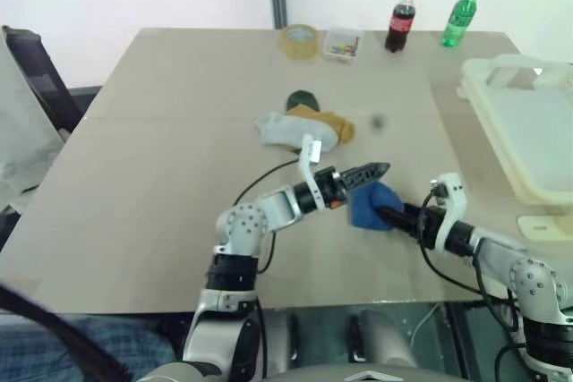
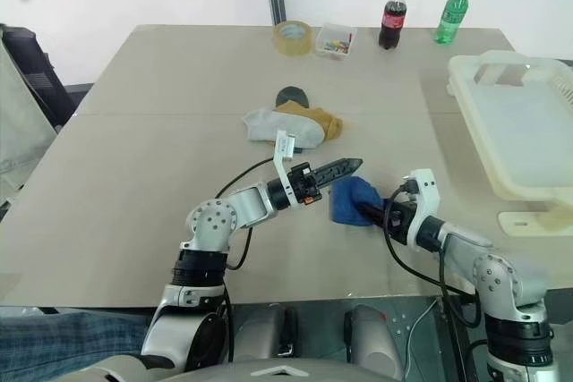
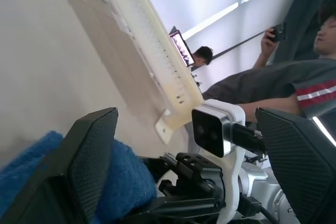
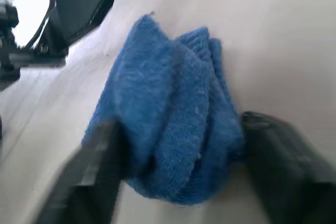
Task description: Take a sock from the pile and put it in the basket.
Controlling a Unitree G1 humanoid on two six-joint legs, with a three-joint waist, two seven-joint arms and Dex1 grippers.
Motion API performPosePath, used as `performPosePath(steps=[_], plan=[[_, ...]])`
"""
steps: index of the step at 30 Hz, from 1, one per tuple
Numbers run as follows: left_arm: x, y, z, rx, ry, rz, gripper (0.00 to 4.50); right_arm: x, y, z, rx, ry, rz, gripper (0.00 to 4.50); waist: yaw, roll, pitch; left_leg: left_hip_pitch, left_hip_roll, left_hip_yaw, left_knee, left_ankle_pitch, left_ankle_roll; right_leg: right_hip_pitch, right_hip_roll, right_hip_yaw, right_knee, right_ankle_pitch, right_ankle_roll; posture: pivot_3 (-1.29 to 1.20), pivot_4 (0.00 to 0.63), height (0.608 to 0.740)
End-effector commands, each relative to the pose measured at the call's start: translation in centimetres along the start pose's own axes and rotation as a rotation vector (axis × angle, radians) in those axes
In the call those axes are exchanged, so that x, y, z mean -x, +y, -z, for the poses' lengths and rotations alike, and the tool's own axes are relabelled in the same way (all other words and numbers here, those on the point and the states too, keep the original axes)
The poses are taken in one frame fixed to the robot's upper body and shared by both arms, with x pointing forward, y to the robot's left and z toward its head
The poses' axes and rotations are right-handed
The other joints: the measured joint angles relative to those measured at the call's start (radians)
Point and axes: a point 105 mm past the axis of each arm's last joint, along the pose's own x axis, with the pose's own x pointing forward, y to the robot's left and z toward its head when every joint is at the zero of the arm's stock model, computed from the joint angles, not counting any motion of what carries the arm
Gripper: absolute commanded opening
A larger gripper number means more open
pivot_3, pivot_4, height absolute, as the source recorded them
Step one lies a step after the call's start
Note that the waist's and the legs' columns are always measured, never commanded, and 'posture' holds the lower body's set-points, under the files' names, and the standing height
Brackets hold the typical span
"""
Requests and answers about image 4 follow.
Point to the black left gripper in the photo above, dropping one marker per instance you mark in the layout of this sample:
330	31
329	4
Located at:
10	58

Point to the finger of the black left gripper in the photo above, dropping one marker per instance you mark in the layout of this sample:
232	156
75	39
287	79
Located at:
84	6

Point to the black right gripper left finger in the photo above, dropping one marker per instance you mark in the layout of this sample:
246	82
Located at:
86	179

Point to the blue knitted cloth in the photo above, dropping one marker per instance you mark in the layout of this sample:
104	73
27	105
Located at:
168	119

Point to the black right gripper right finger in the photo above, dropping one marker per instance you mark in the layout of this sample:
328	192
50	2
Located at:
286	171

